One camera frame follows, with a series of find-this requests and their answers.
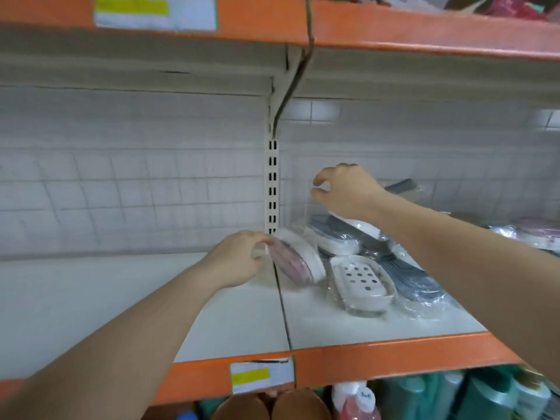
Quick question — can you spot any orange metal store shelving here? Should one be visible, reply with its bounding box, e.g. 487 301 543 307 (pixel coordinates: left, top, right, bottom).
0 0 560 420

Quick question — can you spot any white perforated soap dish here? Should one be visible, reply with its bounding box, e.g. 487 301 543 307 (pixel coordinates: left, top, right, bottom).
330 254 397 317

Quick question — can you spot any person's left forearm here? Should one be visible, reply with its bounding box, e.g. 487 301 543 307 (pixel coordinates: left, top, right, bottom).
0 267 233 420

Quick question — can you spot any person's left hand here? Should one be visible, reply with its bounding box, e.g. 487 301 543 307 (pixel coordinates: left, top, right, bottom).
197 230 272 289

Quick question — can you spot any blue grey lid plastic box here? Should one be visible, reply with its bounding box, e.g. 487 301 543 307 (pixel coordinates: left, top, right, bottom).
304 214 351 257

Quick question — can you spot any yellow shelf price label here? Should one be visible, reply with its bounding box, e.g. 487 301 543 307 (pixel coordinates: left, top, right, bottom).
93 0 218 33
229 356 297 396

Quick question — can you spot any brown can orange lid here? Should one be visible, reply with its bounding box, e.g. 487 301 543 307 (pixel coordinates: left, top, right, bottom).
273 389 334 420
212 393 272 420

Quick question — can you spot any person's right hand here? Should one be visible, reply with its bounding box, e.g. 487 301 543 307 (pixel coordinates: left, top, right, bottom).
310 163 395 222

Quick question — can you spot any pink plastic bottle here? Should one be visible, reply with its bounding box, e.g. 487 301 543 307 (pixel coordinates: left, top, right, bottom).
332 380 383 420

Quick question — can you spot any person's right forearm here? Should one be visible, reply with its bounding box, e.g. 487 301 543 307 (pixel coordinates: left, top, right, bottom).
372 195 560 386

